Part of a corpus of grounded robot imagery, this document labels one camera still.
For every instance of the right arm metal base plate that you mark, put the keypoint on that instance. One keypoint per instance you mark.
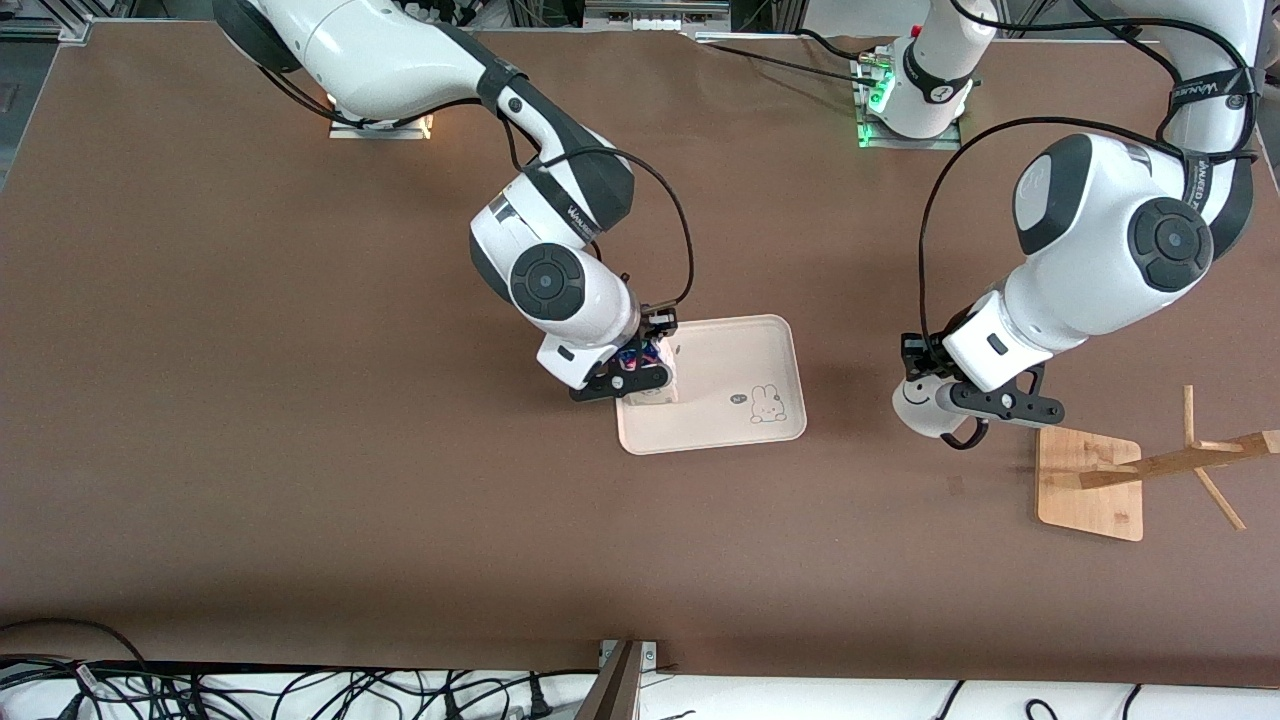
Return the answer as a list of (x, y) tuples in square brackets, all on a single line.
[(400, 130)]

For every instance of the grey power strip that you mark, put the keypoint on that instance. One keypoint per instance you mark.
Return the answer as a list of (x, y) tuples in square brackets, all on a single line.
[(650, 18)]

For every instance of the small metal bracket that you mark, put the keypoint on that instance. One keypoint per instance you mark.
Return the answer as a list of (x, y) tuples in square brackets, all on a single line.
[(650, 655)]

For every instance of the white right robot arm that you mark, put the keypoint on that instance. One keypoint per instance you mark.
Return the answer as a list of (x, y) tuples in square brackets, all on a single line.
[(380, 50)]

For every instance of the blue white milk carton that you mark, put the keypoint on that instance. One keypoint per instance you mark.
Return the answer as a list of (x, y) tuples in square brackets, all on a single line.
[(664, 382)]

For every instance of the white smiley face cup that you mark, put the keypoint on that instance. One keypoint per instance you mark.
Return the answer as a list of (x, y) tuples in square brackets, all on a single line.
[(915, 412)]

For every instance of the wooden cup stand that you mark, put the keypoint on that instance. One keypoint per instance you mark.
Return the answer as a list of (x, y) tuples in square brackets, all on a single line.
[(1085, 500)]

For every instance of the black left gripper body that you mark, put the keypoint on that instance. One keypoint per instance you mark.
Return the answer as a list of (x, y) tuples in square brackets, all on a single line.
[(914, 352)]

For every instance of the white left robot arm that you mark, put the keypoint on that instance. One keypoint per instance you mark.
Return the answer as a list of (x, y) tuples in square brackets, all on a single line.
[(1090, 250)]

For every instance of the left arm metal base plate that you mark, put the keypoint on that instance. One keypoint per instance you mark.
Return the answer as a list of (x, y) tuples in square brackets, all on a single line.
[(950, 143)]

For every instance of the aluminium profile post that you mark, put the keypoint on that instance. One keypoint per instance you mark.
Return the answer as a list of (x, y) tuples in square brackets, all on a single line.
[(615, 690)]

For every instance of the aluminium frame corner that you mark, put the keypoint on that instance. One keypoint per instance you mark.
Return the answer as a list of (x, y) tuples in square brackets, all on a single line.
[(60, 25)]

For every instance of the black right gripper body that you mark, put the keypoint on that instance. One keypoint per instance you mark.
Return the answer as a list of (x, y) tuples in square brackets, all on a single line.
[(660, 322)]

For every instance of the beige rabbit print tray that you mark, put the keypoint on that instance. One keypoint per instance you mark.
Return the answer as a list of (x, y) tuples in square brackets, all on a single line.
[(730, 365)]

